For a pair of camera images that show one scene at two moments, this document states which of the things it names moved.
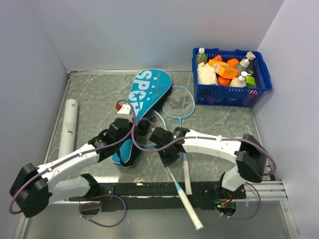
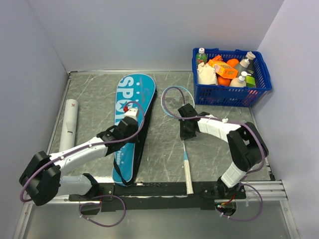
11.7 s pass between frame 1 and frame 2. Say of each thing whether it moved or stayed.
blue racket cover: moved
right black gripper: moved
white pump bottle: stayed
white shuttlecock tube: stayed
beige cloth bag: stayed
